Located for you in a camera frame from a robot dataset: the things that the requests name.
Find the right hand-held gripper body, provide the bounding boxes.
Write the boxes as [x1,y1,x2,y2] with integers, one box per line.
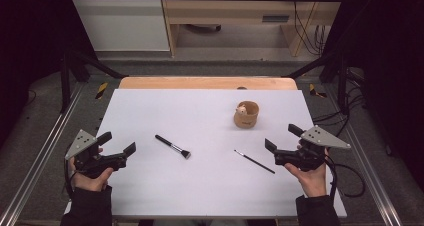
[273,125,352,172]

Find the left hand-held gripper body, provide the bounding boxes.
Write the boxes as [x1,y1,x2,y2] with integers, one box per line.
[65,129,128,180]

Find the thin black brush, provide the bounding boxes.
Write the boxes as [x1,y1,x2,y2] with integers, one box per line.
[233,149,276,175]

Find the wooden cup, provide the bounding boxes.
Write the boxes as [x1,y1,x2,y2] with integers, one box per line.
[233,100,260,130]

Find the black makeup brush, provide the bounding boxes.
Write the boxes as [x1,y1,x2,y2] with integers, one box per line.
[154,134,192,160]

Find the person's left hand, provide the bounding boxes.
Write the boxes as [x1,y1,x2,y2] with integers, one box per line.
[68,147,115,193]

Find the person's right hand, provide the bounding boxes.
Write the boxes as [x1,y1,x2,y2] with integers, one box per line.
[284,144,330,199]

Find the yellow black tape strip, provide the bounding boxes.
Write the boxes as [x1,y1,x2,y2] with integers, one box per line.
[95,82,109,100]
[308,83,328,99]

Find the black metal stand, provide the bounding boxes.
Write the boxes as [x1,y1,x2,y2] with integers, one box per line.
[59,48,130,114]
[282,49,352,116]

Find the white table board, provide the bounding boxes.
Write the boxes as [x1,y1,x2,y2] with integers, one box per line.
[63,88,348,219]

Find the wooden table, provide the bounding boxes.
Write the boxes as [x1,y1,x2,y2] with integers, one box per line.
[118,76,298,91]

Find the black curtain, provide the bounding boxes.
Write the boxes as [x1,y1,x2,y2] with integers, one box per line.
[324,0,424,184]
[0,0,98,147]

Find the white cabinet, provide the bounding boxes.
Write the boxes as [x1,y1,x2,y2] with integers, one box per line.
[66,0,171,52]

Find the wooden desk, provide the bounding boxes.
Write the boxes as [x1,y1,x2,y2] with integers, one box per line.
[159,0,348,58]

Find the left hand-held gripper cable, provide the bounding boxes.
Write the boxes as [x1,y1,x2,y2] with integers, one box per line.
[63,159,77,198]

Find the hand-held gripper cable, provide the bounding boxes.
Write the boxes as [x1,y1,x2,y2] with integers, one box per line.
[63,159,77,198]
[324,154,339,200]

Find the right hand-held gripper cable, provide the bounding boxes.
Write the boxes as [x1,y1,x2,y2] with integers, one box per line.
[324,154,339,200]

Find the aluminium rail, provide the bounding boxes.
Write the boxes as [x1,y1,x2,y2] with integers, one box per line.
[323,85,405,226]
[0,82,85,226]

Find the black floor cable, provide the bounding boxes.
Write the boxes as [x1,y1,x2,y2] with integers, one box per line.
[333,163,366,198]

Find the hanging black cables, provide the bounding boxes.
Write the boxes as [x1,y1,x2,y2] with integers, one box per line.
[289,0,329,57]

